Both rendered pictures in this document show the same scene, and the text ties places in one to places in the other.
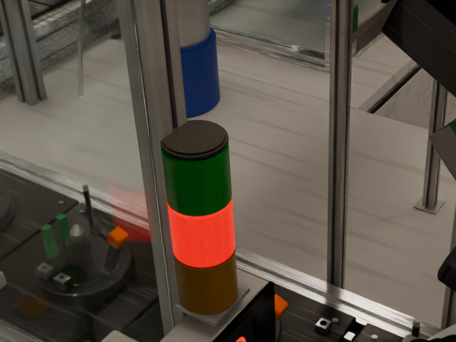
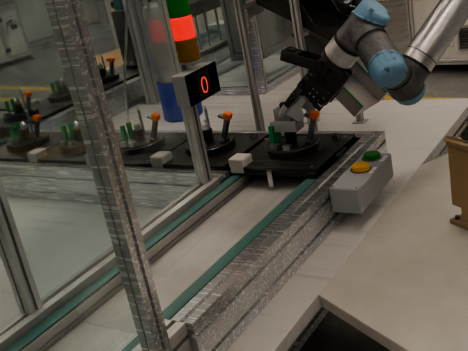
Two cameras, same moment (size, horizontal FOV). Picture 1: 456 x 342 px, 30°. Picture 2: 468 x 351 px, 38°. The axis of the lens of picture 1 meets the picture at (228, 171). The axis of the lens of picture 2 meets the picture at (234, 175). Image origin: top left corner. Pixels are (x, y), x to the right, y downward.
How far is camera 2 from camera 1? 1.04 m
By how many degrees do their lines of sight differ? 14
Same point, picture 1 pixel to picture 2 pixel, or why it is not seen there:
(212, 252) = (187, 32)
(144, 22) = not seen: outside the picture
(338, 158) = (248, 64)
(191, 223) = (178, 20)
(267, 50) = (227, 91)
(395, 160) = not seen: hidden behind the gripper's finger
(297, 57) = (243, 90)
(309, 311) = (247, 136)
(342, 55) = (240, 12)
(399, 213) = not seen: hidden behind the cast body
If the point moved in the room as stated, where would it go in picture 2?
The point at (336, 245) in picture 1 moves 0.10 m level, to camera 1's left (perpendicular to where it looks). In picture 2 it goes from (258, 112) to (223, 119)
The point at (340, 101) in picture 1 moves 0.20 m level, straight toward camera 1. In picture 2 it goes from (244, 35) to (241, 49)
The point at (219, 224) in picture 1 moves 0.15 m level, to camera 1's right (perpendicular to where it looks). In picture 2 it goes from (188, 21) to (255, 7)
